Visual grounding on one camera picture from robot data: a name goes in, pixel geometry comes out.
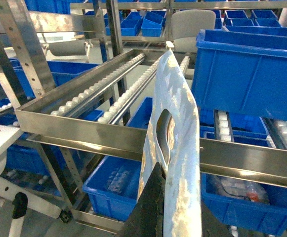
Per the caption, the grey chair back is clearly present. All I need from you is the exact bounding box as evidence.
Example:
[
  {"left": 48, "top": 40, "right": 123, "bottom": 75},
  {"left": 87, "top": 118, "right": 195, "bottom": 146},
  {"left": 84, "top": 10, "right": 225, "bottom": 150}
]
[{"left": 171, "top": 9, "right": 216, "bottom": 53}]

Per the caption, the stainless steel front rail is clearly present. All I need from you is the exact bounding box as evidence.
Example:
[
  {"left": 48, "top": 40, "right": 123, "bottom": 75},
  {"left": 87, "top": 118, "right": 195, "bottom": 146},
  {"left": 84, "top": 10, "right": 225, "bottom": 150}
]
[{"left": 15, "top": 110, "right": 287, "bottom": 188}]

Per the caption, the blue crate on rollers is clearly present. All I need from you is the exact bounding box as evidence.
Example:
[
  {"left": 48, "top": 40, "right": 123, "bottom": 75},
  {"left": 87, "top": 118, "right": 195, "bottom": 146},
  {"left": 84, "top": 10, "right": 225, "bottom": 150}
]
[{"left": 192, "top": 30, "right": 287, "bottom": 121}]

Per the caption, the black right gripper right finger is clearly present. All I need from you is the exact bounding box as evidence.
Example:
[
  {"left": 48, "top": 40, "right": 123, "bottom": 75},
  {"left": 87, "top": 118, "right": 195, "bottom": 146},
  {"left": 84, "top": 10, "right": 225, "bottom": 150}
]
[{"left": 201, "top": 201, "right": 233, "bottom": 237}]

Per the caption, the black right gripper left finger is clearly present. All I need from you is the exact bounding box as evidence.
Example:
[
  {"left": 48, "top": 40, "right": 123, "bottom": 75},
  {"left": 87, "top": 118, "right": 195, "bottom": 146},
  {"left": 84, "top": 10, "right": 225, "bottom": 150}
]
[{"left": 115, "top": 162, "right": 165, "bottom": 237}]

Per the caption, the light blue flower gift bag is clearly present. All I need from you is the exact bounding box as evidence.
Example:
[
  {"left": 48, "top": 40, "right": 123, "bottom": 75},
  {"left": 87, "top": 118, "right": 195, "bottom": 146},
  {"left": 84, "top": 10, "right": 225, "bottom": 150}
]
[{"left": 138, "top": 50, "right": 203, "bottom": 237}]

